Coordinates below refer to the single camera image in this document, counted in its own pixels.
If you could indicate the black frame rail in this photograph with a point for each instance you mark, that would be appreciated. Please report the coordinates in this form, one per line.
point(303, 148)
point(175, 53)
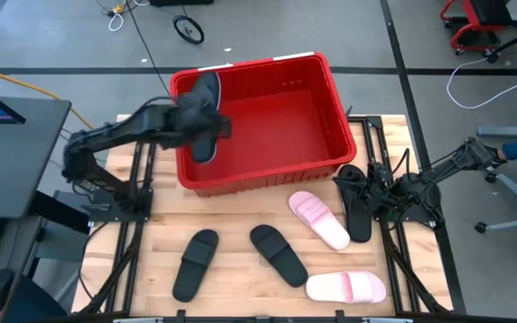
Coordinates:
point(258, 318)

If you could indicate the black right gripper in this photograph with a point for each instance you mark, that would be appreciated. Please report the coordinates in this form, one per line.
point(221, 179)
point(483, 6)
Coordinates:
point(377, 188)

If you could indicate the large red plastic bin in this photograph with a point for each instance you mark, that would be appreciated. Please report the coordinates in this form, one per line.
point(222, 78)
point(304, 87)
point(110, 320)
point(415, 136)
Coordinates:
point(276, 130)

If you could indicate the red frame chair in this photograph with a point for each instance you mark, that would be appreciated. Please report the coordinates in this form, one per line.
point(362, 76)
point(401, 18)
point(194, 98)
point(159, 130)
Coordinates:
point(469, 31)

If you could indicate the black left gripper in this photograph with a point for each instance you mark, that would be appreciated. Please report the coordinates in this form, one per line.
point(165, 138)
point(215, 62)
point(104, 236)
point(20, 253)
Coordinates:
point(191, 119)

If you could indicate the pink rubber slide sandal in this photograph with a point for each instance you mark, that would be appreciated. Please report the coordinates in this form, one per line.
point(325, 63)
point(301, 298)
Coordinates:
point(344, 287)
point(317, 217)

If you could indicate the black rubber slide sandal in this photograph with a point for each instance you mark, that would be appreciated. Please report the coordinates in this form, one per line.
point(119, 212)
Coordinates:
point(278, 255)
point(209, 85)
point(193, 269)
point(359, 224)

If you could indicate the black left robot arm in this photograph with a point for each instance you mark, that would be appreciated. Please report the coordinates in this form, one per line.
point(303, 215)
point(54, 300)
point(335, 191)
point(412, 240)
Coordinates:
point(119, 128)

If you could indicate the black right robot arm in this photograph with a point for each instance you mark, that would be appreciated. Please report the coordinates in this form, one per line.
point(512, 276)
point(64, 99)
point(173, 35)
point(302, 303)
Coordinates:
point(447, 168)

